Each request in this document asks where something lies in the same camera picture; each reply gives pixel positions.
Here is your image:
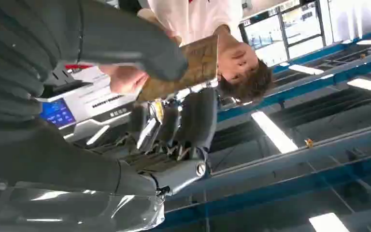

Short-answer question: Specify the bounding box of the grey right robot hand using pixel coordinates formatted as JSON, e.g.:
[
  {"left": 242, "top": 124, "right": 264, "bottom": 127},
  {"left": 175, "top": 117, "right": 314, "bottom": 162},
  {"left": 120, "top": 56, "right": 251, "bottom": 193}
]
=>
[{"left": 0, "top": 0, "right": 218, "bottom": 197}]

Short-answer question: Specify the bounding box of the person's left hand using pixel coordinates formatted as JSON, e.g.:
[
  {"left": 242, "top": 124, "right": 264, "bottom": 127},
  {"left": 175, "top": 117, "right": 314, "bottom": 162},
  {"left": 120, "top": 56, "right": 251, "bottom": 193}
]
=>
[{"left": 99, "top": 65, "right": 150, "bottom": 95}]

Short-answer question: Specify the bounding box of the white kiosk stand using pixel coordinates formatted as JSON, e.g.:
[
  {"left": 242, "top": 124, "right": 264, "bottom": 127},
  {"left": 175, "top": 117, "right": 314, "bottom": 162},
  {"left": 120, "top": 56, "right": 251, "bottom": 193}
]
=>
[{"left": 35, "top": 64, "right": 142, "bottom": 148}]

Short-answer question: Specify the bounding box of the person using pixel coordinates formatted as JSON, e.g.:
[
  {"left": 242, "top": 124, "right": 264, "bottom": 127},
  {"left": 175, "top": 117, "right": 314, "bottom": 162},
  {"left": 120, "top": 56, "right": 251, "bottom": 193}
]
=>
[{"left": 99, "top": 0, "right": 274, "bottom": 103}]

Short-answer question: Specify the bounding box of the black framed glass partition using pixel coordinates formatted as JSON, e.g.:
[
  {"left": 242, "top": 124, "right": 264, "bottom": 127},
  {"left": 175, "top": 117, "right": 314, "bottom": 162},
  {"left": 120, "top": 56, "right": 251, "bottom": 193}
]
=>
[{"left": 238, "top": 0, "right": 328, "bottom": 68}]

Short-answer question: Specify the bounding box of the blue steel ceiling beam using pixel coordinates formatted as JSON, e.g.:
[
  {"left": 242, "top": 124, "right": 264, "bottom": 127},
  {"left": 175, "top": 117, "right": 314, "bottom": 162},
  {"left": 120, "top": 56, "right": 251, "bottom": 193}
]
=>
[
  {"left": 217, "top": 48, "right": 371, "bottom": 123},
  {"left": 155, "top": 153, "right": 371, "bottom": 232}
]

